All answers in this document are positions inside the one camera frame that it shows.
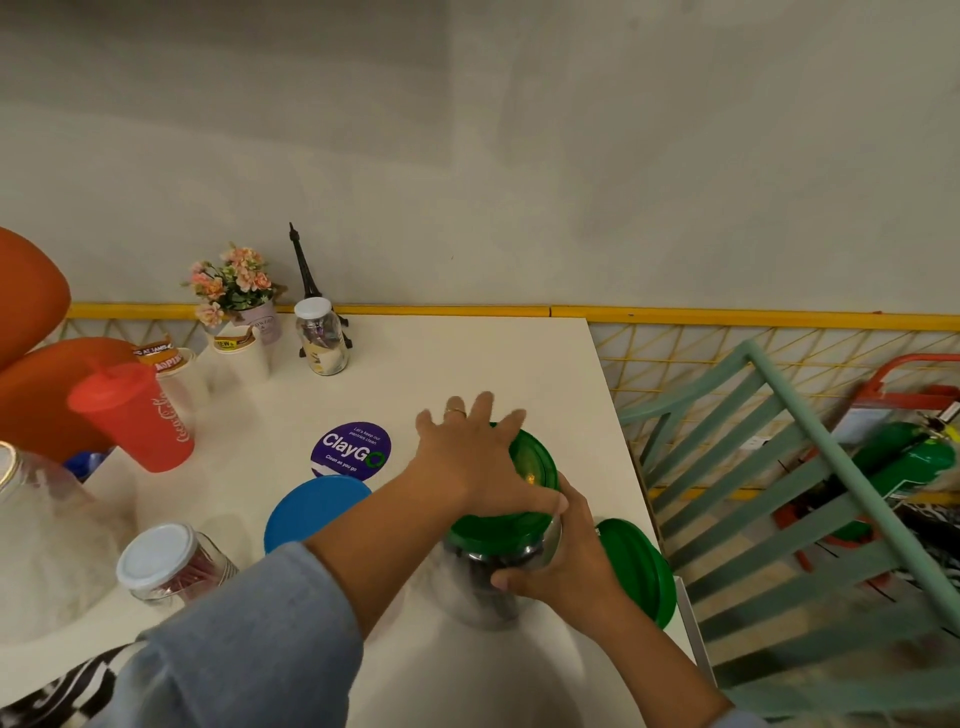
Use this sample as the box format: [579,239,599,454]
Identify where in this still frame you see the person's right hand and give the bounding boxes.
[491,472,648,639]

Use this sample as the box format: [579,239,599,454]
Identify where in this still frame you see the person's left hand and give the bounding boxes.
[412,391,570,519]

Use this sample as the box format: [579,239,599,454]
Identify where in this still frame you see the large glass jar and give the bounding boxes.
[438,519,564,632]

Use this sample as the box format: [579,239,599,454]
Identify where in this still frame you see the green jar lid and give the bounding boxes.
[447,423,561,558]

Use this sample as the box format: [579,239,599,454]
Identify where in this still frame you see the person's right forearm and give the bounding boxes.
[577,600,735,728]

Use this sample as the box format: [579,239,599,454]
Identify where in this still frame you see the person's left forearm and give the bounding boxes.
[93,459,474,728]

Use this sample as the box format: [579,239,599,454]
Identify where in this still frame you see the purple round sticker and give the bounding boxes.
[309,420,393,482]

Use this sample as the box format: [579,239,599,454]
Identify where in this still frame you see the green plastic lid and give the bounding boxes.
[595,518,678,631]

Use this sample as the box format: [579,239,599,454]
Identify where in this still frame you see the tall glass jar white lid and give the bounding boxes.
[293,296,351,378]

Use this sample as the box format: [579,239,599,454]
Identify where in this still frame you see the blue plastic lid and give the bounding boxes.
[263,474,373,555]

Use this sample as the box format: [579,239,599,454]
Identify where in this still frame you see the white paper cup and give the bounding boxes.
[205,325,272,384]

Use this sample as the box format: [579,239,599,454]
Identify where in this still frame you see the black tower figurine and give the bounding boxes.
[288,222,354,359]

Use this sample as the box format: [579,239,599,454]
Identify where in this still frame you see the yellow lattice railing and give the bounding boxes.
[45,303,960,504]

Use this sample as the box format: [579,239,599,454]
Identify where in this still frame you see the pink flower pot plant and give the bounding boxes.
[183,243,287,347]

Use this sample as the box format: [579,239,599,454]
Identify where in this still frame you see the mint green wooden chair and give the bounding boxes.
[618,339,960,718]

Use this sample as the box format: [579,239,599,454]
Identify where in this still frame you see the red plastic cup with lid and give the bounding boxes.
[66,361,197,474]

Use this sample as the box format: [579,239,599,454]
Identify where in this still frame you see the small glass jar white lid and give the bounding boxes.
[115,522,240,608]

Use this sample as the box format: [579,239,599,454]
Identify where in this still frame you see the blue object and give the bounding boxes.
[63,449,114,483]

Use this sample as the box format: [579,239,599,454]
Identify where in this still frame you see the green gas cylinder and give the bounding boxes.
[831,420,959,543]

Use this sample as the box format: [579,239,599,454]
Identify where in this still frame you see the red metal cart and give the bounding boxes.
[774,352,960,590]

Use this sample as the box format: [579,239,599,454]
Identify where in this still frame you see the zebra print bag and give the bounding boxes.
[891,501,960,595]

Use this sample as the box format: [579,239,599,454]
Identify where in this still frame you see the big clear glass jar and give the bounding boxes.
[0,440,138,647]

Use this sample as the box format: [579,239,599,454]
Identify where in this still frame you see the orange chair backrest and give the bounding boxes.
[0,226,72,373]

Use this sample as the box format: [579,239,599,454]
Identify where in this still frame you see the zebra print cloth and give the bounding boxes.
[0,642,145,728]

